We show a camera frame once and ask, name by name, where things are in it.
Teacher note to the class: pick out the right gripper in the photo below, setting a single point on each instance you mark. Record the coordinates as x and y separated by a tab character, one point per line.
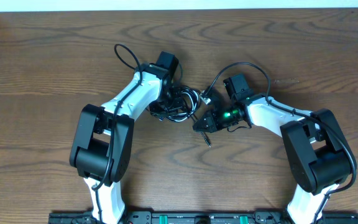
213	124

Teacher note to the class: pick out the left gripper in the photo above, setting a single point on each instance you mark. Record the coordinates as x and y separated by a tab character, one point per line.
158	109

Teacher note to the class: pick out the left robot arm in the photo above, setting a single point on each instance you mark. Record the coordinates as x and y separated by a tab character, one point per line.
101	148

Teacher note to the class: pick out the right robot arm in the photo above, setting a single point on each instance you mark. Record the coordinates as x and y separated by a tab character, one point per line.
318	154

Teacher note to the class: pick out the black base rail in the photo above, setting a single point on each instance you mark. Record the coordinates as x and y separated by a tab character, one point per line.
143	217

